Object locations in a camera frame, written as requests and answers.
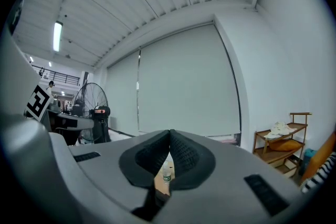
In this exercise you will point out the narrow grey roller blind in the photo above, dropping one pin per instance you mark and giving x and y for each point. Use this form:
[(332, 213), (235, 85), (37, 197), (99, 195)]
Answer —
[(122, 97)]

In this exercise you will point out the wide grey roller blind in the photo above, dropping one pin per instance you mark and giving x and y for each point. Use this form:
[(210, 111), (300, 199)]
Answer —
[(189, 81)]

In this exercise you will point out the grey work desk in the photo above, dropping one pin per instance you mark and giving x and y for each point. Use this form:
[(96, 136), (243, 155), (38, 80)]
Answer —
[(78, 122)]

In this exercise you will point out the orange cushion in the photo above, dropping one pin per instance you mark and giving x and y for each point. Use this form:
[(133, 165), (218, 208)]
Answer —
[(284, 144)]

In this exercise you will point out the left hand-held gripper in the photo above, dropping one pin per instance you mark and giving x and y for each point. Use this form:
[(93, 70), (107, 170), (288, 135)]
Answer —
[(23, 144)]

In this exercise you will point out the long ceiling tube light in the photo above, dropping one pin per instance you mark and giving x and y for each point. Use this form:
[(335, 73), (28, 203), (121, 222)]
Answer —
[(57, 36)]

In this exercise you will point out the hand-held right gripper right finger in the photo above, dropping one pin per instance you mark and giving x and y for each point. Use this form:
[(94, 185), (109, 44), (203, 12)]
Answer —
[(223, 191)]

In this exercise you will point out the black metal railing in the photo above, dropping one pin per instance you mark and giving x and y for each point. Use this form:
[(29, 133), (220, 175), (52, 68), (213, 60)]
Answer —
[(65, 78)]

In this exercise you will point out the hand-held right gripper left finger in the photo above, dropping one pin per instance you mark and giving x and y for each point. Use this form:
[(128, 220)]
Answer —
[(105, 175)]

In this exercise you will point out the black white striped fabric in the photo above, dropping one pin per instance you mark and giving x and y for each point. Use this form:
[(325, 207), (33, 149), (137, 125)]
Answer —
[(319, 178)]

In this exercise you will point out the wooden shelf rack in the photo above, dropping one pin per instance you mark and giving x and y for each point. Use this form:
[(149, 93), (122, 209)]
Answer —
[(299, 126)]

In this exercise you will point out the orange wooden furniture panel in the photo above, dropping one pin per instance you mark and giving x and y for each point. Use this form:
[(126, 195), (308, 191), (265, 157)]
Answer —
[(321, 154)]

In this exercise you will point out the clear plastic water bottle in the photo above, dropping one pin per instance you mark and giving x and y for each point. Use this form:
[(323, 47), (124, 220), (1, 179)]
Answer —
[(166, 173)]

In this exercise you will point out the white crumpled cloth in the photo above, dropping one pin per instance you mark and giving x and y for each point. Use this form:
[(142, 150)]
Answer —
[(279, 128)]

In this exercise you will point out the large black floor fan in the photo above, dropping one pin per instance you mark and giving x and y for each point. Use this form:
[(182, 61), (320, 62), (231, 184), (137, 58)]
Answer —
[(101, 112)]

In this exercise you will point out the teal container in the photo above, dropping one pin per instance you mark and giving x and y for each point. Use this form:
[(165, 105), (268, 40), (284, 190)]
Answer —
[(309, 158)]

